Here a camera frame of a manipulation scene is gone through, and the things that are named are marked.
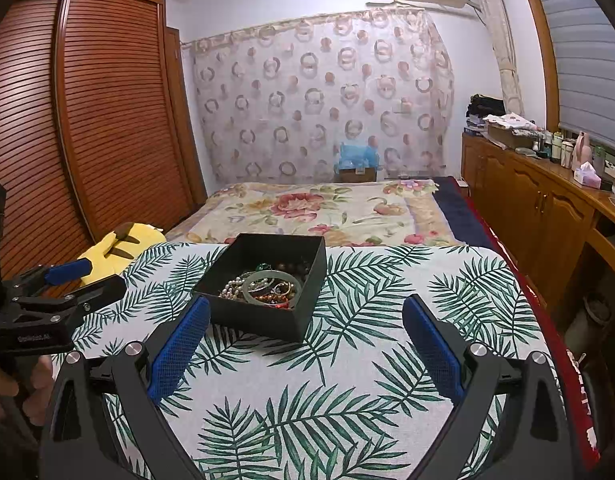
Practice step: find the palm leaf printed cloth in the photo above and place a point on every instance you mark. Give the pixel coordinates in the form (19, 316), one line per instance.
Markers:
(367, 375)

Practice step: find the silver bangle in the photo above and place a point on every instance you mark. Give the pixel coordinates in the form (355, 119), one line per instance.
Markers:
(257, 286)

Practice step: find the wooden window frame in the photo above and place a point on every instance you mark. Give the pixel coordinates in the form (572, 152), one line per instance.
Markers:
(542, 60)

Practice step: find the cardboard box with papers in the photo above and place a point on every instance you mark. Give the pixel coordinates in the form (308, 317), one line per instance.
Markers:
(507, 132)

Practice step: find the white bottle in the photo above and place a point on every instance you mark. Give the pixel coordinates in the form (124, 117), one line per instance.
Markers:
(567, 154)

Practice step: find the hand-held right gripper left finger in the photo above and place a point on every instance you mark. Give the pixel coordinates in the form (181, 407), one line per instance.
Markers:
(180, 350)

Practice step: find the red blanket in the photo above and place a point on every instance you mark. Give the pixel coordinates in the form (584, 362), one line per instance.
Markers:
(532, 305)

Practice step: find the green jade bangle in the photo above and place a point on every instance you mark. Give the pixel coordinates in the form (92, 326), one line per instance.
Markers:
(250, 296)

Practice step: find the wooden cabinet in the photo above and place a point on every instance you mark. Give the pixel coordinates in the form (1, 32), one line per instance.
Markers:
(532, 210)

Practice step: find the floral blanket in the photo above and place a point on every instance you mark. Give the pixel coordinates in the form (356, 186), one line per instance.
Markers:
(297, 210)

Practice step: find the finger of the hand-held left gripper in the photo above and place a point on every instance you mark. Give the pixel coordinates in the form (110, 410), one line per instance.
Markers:
(97, 292)
(69, 270)

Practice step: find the blue plastic bag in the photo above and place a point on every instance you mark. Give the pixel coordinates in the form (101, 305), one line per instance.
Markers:
(357, 155)

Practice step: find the grey window blind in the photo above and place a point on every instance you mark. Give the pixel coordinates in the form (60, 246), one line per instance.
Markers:
(587, 50)

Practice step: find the stack of dark clothes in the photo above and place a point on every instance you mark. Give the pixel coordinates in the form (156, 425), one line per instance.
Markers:
(482, 110)

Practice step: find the small cardboard box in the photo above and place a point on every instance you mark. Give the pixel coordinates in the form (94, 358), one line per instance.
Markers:
(357, 175)

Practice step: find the circle pattern curtain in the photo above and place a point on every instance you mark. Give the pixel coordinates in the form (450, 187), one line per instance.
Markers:
(312, 100)

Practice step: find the dark blue blanket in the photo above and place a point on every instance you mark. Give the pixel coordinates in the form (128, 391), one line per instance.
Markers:
(452, 210)

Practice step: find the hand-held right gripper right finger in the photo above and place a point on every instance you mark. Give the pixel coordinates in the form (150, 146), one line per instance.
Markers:
(437, 355)

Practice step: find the yellow plush toy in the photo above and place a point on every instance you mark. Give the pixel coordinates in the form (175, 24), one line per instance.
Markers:
(137, 240)

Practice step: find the wooden louvred wardrobe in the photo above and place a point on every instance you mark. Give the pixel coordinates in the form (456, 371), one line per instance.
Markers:
(102, 125)

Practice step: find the white lace curtain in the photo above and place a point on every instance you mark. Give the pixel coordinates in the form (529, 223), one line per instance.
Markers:
(502, 35)

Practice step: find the pink tissue box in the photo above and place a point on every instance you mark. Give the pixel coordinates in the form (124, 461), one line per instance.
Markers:
(586, 176)

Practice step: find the black jewelry box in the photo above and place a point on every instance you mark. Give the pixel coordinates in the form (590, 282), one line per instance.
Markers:
(267, 322)

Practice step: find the person's left hand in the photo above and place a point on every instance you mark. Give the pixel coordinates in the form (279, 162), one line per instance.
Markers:
(39, 390)

